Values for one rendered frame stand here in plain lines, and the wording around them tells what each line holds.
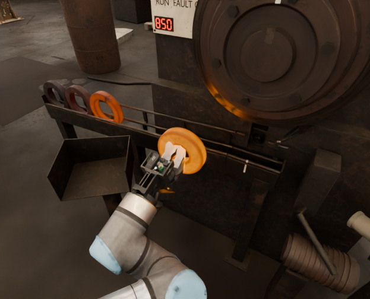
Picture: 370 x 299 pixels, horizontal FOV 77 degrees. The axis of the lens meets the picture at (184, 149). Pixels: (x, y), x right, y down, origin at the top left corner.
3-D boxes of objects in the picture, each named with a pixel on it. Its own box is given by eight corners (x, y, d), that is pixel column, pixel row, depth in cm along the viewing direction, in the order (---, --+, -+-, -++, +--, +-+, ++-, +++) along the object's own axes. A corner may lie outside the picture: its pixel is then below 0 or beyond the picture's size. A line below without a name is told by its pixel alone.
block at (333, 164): (294, 190, 95) (316, 145, 79) (316, 198, 92) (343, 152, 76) (290, 210, 88) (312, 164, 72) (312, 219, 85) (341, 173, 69)
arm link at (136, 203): (152, 229, 60) (123, 213, 64) (162, 212, 62) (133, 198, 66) (142, 218, 53) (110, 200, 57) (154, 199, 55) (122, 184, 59)
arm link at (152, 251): (172, 308, 53) (129, 283, 49) (155, 286, 63) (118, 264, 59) (193, 269, 56) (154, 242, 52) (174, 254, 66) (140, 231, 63)
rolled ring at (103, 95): (83, 94, 113) (88, 91, 116) (100, 127, 123) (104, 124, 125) (108, 92, 104) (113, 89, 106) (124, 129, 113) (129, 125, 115)
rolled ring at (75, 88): (84, 89, 112) (89, 86, 114) (59, 85, 120) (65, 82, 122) (97, 123, 123) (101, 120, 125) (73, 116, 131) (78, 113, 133)
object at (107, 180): (104, 233, 141) (63, 139, 94) (148, 229, 143) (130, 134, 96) (98, 267, 126) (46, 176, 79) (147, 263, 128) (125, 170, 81)
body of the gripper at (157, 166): (175, 158, 60) (150, 198, 55) (180, 174, 67) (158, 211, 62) (151, 149, 63) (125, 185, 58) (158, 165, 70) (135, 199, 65)
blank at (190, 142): (159, 123, 72) (152, 128, 70) (205, 131, 66) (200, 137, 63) (167, 162, 82) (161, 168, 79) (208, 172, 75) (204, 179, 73)
